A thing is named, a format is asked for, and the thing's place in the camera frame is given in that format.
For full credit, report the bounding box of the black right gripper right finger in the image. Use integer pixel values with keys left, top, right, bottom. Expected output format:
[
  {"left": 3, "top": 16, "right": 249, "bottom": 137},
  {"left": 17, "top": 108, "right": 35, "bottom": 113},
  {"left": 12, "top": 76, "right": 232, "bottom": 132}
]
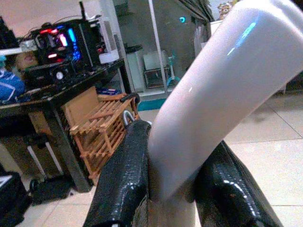
[{"left": 194, "top": 140, "right": 285, "bottom": 227}]

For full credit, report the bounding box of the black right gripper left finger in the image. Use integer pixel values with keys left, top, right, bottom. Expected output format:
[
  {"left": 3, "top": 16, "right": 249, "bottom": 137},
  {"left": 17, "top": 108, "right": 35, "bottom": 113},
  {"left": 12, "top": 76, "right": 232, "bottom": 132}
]
[{"left": 83, "top": 120, "right": 152, "bottom": 227}]

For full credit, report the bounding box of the white broom handle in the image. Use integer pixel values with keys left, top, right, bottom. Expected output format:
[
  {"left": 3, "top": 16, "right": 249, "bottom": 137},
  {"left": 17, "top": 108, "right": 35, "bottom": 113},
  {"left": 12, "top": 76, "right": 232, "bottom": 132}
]
[{"left": 147, "top": 0, "right": 303, "bottom": 227}]

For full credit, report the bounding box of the teal floor mat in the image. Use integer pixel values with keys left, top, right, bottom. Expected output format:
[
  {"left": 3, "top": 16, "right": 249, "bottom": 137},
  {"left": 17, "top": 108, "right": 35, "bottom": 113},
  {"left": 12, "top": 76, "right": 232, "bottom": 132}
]
[{"left": 137, "top": 98, "right": 167, "bottom": 112}]

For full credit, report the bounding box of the wooden slatted crate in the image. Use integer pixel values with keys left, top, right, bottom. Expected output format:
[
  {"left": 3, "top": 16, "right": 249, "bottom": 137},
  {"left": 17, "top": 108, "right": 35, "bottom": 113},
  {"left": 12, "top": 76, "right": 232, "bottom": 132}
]
[{"left": 69, "top": 93, "right": 141, "bottom": 180}]

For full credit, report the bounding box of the brown cardboard box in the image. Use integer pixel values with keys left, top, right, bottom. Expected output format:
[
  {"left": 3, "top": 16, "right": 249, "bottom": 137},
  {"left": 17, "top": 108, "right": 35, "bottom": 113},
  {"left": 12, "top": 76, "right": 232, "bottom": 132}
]
[{"left": 62, "top": 86, "right": 99, "bottom": 133}]

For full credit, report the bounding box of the black wheeled case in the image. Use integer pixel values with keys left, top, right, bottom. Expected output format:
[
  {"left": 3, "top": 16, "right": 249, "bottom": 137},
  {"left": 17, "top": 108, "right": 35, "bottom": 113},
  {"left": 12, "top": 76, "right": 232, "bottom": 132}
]
[{"left": 23, "top": 134, "right": 76, "bottom": 206}]

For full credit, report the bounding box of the black table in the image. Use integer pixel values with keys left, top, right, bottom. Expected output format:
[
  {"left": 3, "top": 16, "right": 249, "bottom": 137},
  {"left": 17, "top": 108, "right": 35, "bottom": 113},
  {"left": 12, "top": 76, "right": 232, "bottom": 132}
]
[{"left": 0, "top": 58, "right": 133, "bottom": 192}]

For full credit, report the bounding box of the black box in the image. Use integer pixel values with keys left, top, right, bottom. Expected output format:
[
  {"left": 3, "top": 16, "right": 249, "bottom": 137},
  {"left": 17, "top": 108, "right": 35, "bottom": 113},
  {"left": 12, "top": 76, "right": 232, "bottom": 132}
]
[{"left": 0, "top": 165, "right": 31, "bottom": 227}]

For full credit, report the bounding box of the black computer with coloured lights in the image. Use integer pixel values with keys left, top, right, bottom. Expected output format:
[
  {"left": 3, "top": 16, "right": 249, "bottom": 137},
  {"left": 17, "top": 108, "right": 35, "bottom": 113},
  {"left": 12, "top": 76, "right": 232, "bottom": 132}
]
[{"left": 33, "top": 1, "right": 103, "bottom": 71}]

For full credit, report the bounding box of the blue plastic bag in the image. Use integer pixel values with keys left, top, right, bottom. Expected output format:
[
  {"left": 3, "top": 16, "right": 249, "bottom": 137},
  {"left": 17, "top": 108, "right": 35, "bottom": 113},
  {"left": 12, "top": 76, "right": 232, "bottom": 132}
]
[{"left": 0, "top": 69, "right": 26, "bottom": 105}]

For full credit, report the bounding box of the white rod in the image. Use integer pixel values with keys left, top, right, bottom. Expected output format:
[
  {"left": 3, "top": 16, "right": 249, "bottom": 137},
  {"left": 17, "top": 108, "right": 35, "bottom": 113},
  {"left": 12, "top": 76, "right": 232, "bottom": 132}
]
[{"left": 0, "top": 46, "right": 24, "bottom": 56}]

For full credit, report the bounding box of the white glass door frame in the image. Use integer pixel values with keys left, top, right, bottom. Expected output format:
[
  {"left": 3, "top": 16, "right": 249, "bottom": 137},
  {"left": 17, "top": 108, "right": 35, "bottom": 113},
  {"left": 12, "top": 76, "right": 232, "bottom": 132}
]
[{"left": 113, "top": 0, "right": 209, "bottom": 96}]

